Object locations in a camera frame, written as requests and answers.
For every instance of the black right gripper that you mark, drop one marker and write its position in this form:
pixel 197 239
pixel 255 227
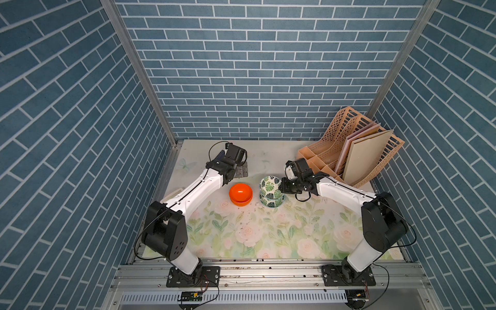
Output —
pixel 283 186

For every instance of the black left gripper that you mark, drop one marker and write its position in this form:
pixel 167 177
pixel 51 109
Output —
pixel 241 169

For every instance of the orange bowl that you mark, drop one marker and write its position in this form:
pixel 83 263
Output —
pixel 241 203
pixel 240 192

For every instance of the green leaf bowl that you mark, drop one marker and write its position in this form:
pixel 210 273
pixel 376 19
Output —
pixel 271 202
pixel 270 188

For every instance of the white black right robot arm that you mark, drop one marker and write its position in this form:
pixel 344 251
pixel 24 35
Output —
pixel 382 223

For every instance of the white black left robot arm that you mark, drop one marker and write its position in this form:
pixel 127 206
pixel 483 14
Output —
pixel 165 228

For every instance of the orange plastic file rack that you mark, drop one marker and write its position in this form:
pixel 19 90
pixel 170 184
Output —
pixel 329 154

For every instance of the floral table mat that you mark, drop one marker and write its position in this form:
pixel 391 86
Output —
pixel 319 228

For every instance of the beige folder front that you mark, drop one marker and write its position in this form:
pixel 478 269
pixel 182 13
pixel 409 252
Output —
pixel 364 156

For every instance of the green circuit board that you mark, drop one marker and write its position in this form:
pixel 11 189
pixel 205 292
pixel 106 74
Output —
pixel 191 296

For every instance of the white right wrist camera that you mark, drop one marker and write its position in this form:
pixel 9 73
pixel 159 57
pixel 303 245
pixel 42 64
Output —
pixel 291 170

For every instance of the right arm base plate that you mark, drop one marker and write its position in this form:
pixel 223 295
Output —
pixel 336 275

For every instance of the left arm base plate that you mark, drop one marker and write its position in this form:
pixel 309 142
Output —
pixel 200 278

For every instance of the aluminium front rail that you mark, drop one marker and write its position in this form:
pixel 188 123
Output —
pixel 271 275

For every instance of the aluminium corner post left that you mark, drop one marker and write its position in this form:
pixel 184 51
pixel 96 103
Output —
pixel 111 9

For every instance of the aluminium corner post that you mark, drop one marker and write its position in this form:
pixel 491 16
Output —
pixel 111 9
pixel 413 36

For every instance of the aluminium corner post right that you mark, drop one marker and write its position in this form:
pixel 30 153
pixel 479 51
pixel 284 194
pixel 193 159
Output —
pixel 413 36

